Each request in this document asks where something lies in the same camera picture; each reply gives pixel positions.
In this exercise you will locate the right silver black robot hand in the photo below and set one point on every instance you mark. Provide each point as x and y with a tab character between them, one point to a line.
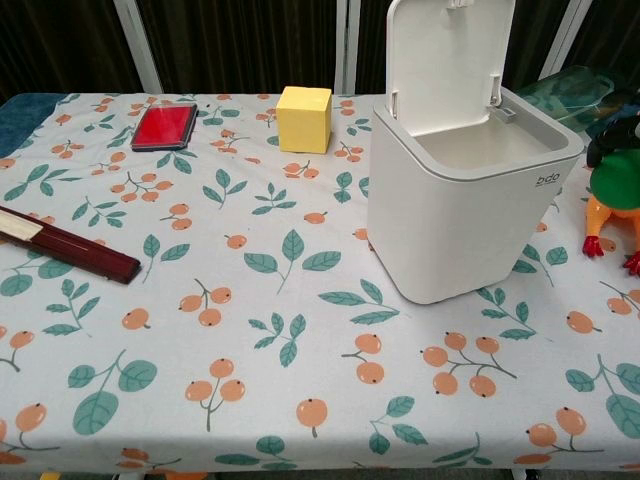
620	132

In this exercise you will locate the green ball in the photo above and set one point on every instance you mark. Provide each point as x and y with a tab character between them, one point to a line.
620	177

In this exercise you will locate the white plastic bin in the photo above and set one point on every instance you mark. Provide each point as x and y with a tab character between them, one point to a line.
450	220

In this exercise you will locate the green transparent spray bottle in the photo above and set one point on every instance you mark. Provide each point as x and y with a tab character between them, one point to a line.
565	100

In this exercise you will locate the orange rubber chicken toy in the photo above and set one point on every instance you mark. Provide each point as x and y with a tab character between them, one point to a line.
622	215

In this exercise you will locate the dark brown curtain panel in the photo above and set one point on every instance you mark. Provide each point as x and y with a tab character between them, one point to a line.
245	45
372	45
60	45
612	35

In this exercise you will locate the yellow cube block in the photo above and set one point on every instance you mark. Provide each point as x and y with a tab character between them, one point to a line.
304	122

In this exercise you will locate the floral print tablecloth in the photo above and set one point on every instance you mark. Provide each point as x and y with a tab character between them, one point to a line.
280	320

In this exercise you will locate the red ink pad box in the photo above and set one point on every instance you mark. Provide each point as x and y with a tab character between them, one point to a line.
162	127

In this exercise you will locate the dark red folding fan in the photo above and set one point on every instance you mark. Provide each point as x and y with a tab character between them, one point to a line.
75	247

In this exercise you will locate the blue table cover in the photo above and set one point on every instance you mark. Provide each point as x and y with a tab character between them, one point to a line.
22	122

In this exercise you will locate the aluminium partition post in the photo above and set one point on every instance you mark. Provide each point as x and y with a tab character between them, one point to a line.
565	35
346	45
142	45

